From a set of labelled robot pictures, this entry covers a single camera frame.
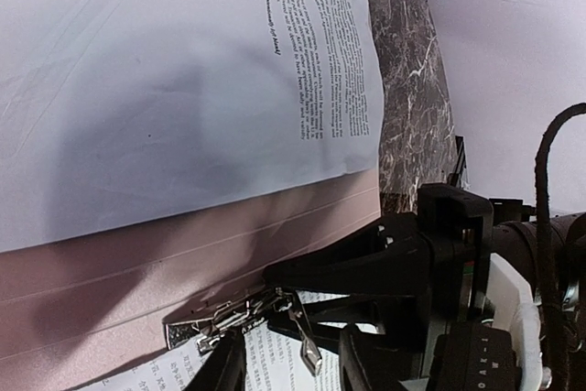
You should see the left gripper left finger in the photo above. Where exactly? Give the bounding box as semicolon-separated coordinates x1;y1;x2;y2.
184;331;246;391

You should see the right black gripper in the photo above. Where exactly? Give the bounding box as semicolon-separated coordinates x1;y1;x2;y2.
263;183;494;353

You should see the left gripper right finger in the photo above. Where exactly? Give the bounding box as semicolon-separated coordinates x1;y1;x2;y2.
338;324;403;391

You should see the tan folder metal clip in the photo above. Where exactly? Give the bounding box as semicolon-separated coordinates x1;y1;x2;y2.
164;288;323;376

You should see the printed paper sheet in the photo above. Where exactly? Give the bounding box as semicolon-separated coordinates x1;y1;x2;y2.
1;0;383;251
98;289;390;391

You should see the tan brown folder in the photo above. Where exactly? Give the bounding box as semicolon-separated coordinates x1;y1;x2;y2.
1;170;380;390

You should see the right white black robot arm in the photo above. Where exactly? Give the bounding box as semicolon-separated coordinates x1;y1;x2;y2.
263;183;585;353

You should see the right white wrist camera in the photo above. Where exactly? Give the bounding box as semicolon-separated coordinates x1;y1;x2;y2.
426;253;552;391

